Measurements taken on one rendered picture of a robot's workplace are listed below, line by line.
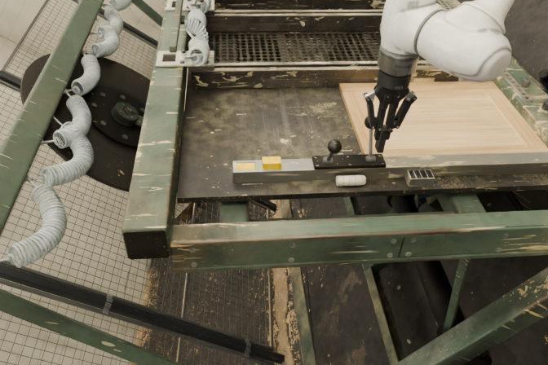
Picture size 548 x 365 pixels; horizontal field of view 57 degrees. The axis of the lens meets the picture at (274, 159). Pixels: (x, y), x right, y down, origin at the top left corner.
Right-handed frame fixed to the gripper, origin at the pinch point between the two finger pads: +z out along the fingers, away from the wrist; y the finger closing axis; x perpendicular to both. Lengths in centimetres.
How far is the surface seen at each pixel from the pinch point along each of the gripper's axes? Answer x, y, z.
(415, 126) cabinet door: 24.0, 19.7, 14.0
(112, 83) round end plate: 97, -89, 40
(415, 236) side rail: -23.0, 4.5, 11.9
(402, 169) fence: 1.9, 8.7, 12.5
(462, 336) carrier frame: -19, 33, 65
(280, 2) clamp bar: 115, -14, 10
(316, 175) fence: 1.9, -15.3, 13.6
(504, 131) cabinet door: 20, 47, 14
